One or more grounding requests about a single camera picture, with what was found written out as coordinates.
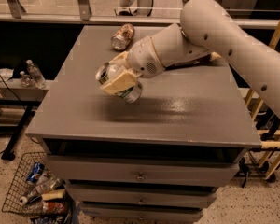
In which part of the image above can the brown yellow chip bag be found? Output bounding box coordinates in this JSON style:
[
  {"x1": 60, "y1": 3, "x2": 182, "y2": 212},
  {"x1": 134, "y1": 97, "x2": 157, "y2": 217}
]
[{"x1": 166, "y1": 52, "x2": 220, "y2": 70}]

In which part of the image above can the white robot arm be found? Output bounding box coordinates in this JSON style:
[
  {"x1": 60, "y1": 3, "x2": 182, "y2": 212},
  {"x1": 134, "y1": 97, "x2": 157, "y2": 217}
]
[{"x1": 101, "y1": 0, "x2": 280, "y2": 118}]

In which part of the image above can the clear plastic bottle in basket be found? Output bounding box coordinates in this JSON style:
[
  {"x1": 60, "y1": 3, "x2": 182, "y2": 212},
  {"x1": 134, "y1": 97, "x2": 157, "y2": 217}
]
[{"x1": 20, "y1": 177, "x2": 63, "y2": 205}]

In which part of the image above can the metal railing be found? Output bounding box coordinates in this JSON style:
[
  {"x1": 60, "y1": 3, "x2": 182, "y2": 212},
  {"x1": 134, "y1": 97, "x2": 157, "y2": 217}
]
[{"x1": 0, "y1": 0, "x2": 280, "y2": 29}]

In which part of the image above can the small clear water bottle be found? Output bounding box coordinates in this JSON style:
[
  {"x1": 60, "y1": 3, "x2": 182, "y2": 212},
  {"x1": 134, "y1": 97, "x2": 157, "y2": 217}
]
[{"x1": 20, "y1": 71, "x2": 33, "y2": 87}]

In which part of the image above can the tall clear water bottle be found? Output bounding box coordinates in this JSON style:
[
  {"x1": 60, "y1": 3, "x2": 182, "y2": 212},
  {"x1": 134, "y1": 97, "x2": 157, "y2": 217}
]
[{"x1": 26, "y1": 60, "x2": 46, "y2": 89}]

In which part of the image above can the green white 7up can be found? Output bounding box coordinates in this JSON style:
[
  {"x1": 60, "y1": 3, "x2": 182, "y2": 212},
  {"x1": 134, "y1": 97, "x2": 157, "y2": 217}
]
[{"x1": 95, "y1": 63, "x2": 143, "y2": 104}]

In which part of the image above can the yellow sponge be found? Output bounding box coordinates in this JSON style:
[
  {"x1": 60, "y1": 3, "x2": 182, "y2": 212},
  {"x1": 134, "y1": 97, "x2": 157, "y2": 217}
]
[{"x1": 41, "y1": 189, "x2": 65, "y2": 201}]

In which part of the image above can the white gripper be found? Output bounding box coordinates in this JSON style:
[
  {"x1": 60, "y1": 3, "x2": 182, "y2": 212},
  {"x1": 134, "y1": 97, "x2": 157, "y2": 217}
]
[{"x1": 100, "y1": 36, "x2": 164, "y2": 95}]

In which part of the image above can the yellow wooden frame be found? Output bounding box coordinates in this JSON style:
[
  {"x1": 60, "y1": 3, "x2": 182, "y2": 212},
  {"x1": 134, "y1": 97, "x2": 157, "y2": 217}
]
[{"x1": 245, "y1": 21, "x2": 280, "y2": 183}]

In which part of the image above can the black side table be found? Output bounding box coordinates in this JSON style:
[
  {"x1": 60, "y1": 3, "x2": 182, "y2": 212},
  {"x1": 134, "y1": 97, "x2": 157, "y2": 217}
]
[{"x1": 0, "y1": 79, "x2": 52, "y2": 161}]

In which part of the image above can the blue pepsi can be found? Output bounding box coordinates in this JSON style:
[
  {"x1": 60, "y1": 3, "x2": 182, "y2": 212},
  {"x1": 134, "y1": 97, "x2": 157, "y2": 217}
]
[{"x1": 26, "y1": 162, "x2": 45, "y2": 184}]

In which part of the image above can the wire basket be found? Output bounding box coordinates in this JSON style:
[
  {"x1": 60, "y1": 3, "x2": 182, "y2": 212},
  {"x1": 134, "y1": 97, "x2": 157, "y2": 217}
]
[{"x1": 2, "y1": 152, "x2": 71, "y2": 217}]

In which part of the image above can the brown soda can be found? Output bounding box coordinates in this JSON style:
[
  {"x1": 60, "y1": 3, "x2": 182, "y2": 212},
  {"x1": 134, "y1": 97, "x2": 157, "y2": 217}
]
[{"x1": 111, "y1": 23, "x2": 135, "y2": 51}]

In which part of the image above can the red snack bag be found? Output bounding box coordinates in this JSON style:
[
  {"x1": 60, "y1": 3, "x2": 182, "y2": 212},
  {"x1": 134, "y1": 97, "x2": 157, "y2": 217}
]
[{"x1": 42, "y1": 201, "x2": 68, "y2": 214}]

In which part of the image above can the grey drawer cabinet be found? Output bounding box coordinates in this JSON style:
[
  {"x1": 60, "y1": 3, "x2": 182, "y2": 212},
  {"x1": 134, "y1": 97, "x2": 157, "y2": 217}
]
[{"x1": 27, "y1": 26, "x2": 260, "y2": 224}]

